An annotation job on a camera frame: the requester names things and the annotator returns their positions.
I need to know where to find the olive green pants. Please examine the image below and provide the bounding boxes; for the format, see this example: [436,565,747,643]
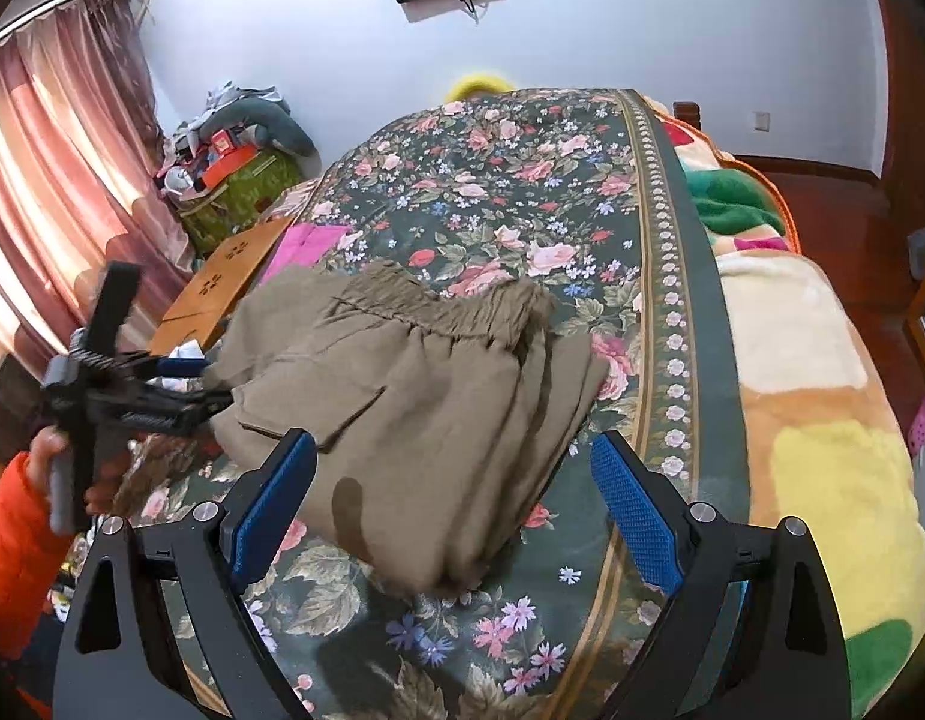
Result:
[204,262,607,593]

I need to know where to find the person's left hand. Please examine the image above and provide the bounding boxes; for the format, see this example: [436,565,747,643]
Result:
[25,427,132,515]

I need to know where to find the white papers pile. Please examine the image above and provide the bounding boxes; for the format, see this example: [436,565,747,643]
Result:
[168,340,204,359]

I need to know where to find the orange jacket sleeve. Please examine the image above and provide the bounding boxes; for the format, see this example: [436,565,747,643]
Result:
[0,452,72,660]

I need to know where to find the wooden lap desk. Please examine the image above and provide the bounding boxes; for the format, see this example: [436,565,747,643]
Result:
[149,218,290,356]

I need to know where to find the colourful fleece blanket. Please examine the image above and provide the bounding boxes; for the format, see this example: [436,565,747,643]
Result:
[650,103,925,717]

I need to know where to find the pink striped curtain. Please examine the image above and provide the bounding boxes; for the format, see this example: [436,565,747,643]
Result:
[0,0,194,374]

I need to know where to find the green storage bag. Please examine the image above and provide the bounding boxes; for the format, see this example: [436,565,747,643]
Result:
[178,149,303,257]

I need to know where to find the magenta folded pants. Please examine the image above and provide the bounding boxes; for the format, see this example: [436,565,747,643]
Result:
[261,223,349,283]

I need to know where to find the orange box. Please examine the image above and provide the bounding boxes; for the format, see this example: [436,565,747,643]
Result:
[202,145,257,188]

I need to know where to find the grey stuffed toy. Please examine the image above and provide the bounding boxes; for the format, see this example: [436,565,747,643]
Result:
[197,98,316,158]

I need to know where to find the brown wooden door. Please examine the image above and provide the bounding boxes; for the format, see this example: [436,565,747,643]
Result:
[879,0,925,232]

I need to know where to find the yellow curved foam bar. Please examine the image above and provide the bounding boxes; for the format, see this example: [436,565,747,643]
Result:
[445,73,515,103]

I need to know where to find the white wall socket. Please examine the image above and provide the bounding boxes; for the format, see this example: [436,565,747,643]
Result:
[753,110,771,132]

